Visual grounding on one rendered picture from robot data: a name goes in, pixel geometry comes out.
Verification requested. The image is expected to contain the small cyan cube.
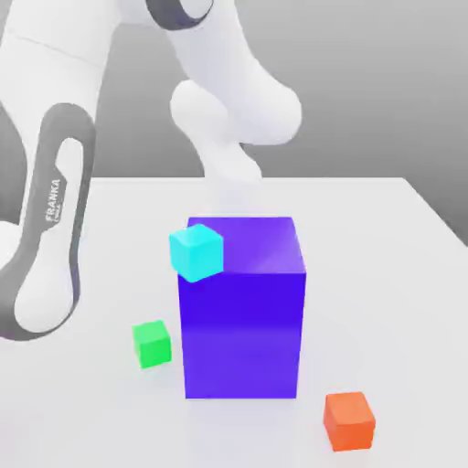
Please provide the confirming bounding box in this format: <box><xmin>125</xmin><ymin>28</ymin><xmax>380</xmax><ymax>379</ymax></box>
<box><xmin>168</xmin><ymin>223</ymin><xmax>225</xmax><ymax>283</ymax></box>

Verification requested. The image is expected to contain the small green cube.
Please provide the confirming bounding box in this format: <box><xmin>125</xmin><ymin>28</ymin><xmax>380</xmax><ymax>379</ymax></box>
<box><xmin>131</xmin><ymin>319</ymin><xmax>173</xmax><ymax>370</ymax></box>

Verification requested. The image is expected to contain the small orange cube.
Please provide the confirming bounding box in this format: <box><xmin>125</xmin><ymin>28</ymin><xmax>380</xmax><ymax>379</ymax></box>
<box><xmin>323</xmin><ymin>391</ymin><xmax>377</xmax><ymax>453</ymax></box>

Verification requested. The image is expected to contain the large purple box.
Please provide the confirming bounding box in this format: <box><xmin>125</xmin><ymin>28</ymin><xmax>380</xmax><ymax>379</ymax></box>
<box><xmin>176</xmin><ymin>216</ymin><xmax>307</xmax><ymax>400</ymax></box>

